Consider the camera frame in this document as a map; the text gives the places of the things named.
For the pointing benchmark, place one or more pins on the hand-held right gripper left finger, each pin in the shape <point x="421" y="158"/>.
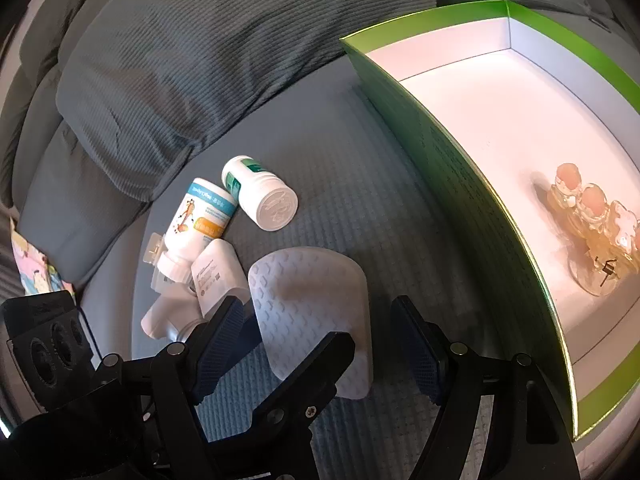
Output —
<point x="222" y="345"/>

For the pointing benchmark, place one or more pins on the large grey blue pillow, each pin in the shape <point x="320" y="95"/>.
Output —
<point x="215" y="65"/>

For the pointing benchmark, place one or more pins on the white embossed plastic case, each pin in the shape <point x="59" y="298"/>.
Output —
<point x="305" y="300"/>

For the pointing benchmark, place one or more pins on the white bottle blue orange label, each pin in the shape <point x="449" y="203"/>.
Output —
<point x="200" y="220"/>

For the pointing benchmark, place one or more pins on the clear acrylic ornament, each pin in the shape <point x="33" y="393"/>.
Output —
<point x="595" y="220"/>

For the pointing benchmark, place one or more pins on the clear plastic clip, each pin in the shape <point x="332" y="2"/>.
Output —
<point x="160" y="281"/>
<point x="153" y="249"/>

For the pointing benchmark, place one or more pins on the white small bottle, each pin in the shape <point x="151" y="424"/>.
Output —
<point x="167" y="312"/>

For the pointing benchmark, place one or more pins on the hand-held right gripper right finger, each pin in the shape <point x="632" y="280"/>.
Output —
<point x="417" y="355"/>

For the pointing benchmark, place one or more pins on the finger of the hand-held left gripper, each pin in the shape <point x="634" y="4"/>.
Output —
<point x="320" y="370"/>

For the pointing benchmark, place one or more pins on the white charger plug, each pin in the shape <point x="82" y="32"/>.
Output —
<point x="215" y="275"/>

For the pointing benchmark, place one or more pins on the colourful picture book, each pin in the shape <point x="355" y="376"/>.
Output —
<point x="35" y="265"/>

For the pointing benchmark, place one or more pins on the flat grey blue pillow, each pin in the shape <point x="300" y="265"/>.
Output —
<point x="85" y="210"/>

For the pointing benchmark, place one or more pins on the white bottle green label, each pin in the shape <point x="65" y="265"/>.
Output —
<point x="260" y="195"/>

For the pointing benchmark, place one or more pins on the green cardboard box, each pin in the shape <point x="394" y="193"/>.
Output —
<point x="500" y="125"/>

